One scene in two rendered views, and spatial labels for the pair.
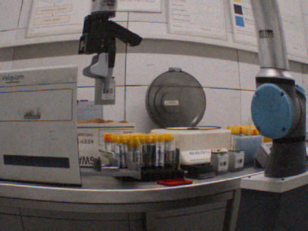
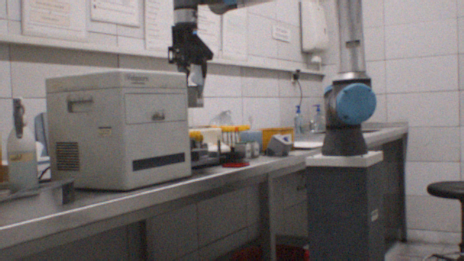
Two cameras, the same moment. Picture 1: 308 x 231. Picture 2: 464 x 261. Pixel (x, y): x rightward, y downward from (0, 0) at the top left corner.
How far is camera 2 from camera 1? 0.86 m
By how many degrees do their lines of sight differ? 33
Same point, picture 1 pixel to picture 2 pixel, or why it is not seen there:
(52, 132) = (174, 131)
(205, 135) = (208, 132)
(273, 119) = (361, 109)
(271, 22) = (359, 32)
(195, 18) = (163, 33)
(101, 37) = (194, 50)
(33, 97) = (158, 99)
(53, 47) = (58, 54)
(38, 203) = (163, 205)
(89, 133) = not seen: hidden behind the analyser
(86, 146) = not seen: hidden behind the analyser
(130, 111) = not seen: hidden behind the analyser
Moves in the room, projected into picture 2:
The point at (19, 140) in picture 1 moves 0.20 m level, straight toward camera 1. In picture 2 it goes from (148, 142) to (204, 143)
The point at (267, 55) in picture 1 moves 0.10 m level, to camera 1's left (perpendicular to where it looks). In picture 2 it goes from (352, 61) to (327, 61)
